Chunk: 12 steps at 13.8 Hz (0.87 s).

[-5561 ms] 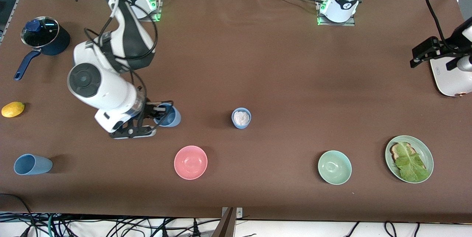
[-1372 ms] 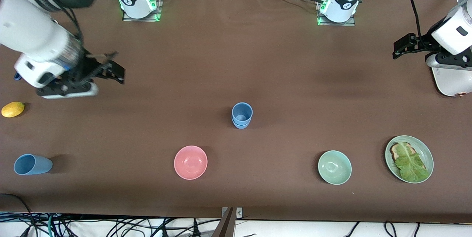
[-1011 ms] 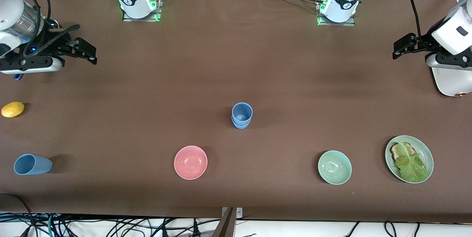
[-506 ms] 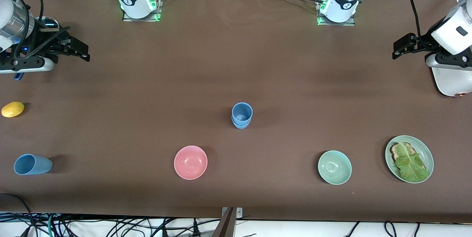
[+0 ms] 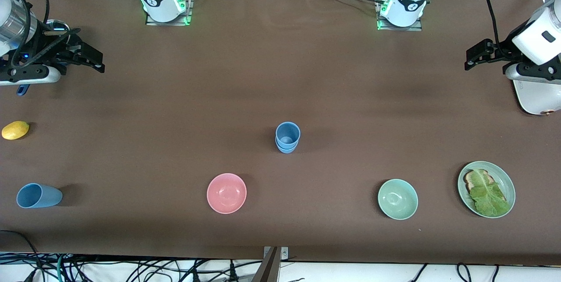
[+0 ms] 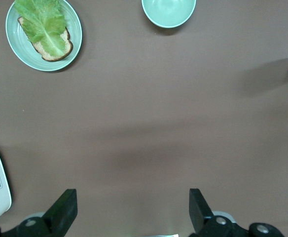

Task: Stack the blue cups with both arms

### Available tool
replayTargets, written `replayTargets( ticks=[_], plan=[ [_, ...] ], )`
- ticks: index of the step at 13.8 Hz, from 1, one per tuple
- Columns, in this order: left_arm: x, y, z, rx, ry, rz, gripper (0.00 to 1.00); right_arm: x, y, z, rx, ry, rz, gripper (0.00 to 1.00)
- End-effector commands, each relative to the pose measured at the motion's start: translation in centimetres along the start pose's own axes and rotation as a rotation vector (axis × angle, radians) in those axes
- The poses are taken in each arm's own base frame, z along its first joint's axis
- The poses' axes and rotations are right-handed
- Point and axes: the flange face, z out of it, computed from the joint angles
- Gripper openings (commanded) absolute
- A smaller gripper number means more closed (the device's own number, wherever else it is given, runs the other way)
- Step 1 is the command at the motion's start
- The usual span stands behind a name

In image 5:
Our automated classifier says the glass saucepan lid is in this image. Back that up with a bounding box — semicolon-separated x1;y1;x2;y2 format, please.
44;20;71;32

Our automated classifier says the dark blue saucepan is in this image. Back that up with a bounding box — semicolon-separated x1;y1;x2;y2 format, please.
17;20;84;96

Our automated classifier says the white toaster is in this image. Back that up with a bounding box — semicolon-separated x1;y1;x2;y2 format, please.
514;81;561;116

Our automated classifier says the yellow lemon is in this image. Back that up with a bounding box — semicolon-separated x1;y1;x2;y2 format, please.
1;121;30;140

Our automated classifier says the toast slice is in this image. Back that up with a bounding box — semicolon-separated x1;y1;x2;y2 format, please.
464;169;507;203

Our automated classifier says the pale green plate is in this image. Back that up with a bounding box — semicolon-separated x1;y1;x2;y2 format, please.
458;161;516;219

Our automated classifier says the green lettuce leaf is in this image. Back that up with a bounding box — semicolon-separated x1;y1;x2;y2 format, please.
469;169;511;218

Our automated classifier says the pale green bowl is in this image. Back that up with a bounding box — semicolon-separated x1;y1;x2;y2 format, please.
378;179;419;221

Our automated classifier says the pink bowl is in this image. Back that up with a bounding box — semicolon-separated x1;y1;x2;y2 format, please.
206;173;247;214

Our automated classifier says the grey stand pole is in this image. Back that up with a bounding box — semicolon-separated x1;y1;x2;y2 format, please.
251;247;281;282

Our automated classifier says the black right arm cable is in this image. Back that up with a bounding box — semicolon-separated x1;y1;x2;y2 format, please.
4;0;49;70

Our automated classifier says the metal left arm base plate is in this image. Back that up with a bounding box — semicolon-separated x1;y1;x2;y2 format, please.
377;0;422;32

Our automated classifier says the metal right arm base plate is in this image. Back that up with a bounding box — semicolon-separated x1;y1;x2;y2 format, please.
146;0;192;26

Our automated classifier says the small metal table bracket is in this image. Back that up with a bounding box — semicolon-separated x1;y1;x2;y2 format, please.
263;246;289;260

